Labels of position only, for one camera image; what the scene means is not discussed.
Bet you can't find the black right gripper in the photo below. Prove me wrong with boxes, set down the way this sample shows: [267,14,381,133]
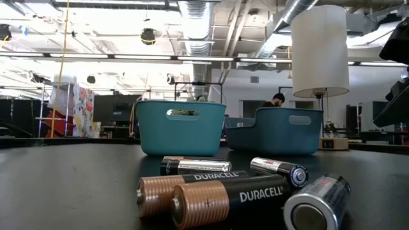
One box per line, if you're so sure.
[373,17,409,129]

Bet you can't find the silver black Energizer battery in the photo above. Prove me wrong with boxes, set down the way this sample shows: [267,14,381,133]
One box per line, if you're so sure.
[282,173,352,230]
[159,158,233,176]
[249,156,310,190]

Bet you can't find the copper black Duracell battery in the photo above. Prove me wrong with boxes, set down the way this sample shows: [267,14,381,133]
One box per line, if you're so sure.
[136,169,250,219]
[169,174,292,230]
[162,155,225,162]

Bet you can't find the black monitor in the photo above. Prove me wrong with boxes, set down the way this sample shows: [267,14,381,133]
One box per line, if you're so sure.
[93,94,142,123]
[372,100,397,121]

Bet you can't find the white shade wooden base lamp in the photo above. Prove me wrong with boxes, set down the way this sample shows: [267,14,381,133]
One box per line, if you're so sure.
[290,4,350,151]

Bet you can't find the person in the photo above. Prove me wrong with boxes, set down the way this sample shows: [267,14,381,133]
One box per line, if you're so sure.
[261,92,286,108]

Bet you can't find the blue plastic bin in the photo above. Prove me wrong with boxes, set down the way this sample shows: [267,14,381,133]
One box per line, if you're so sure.
[224,107,324,157]

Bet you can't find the green succulent in patterned pot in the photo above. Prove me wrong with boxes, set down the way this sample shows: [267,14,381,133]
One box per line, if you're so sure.
[171,95,225,128]

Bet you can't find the teal plastic bin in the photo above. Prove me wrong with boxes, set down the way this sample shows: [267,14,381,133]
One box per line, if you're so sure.
[135,100,228,157]

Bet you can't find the black ceiling-hung device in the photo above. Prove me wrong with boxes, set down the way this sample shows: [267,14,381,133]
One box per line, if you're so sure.
[140,27,157,46]
[0,24,13,42]

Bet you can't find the floral print cloth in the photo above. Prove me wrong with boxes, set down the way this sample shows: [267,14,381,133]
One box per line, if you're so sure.
[72,84,102,139]

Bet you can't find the white cloth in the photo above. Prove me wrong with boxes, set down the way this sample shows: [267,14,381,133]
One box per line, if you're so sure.
[47,77,75,116]

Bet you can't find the red shelf bins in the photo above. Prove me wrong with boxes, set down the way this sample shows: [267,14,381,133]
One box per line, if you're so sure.
[44,110,74,139]

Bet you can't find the black metal stand frame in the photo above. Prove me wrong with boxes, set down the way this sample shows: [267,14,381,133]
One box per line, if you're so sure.
[174,81,224,106]

